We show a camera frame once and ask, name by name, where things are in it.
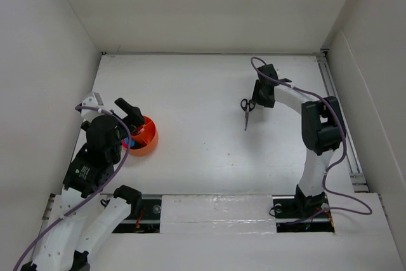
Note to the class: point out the black handled scissors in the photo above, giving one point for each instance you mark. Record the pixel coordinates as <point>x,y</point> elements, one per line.
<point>247,106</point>

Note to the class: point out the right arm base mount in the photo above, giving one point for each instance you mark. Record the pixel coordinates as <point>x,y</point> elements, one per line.
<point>295,215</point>

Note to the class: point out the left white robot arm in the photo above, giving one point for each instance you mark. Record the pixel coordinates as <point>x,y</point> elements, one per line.
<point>63,244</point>

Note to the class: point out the orange round pen holder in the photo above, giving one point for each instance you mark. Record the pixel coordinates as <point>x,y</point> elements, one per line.
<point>147,141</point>

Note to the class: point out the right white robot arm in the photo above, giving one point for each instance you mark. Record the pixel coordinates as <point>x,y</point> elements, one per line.
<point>322,131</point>

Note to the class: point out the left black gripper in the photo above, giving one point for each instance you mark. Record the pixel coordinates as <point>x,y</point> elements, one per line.
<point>134,115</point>

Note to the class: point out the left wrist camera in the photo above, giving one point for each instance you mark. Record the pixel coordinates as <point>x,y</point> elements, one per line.
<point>91,100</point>

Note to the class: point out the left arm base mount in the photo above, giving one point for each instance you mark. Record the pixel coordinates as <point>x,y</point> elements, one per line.
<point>144,217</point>

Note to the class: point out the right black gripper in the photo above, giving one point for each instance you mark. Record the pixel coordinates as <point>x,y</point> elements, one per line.
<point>257,98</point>

